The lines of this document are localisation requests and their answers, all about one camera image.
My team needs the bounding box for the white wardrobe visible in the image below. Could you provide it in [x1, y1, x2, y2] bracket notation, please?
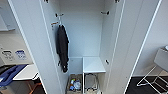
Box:
[7, 0, 161, 94]

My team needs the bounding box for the white inner shelf unit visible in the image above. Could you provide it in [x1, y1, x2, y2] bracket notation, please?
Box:
[81, 56, 107, 94]

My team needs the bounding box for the black garment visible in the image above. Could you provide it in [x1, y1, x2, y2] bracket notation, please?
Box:
[55, 24, 71, 74]

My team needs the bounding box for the white clothes hanger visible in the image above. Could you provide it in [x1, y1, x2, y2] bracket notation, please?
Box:
[51, 15, 65, 31]

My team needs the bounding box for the orange white warning sticker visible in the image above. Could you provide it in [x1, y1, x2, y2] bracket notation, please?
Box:
[50, 21, 60, 29]

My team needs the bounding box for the white bundle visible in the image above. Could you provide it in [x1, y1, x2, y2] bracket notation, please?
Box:
[73, 80, 83, 91]

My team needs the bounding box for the brown storage basket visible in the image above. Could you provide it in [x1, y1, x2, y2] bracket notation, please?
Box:
[65, 73, 84, 94]

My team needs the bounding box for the black wardrobe hook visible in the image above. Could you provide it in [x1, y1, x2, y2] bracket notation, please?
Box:
[54, 12, 64, 18]
[100, 10, 110, 16]

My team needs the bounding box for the white flat board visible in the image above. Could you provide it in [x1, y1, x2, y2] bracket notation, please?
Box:
[12, 63, 40, 82]

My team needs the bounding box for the white folding rack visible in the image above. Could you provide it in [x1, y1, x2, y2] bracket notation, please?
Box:
[136, 64, 168, 94]

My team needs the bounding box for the blue plastic object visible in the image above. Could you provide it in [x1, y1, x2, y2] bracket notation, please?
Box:
[0, 64, 28, 88]

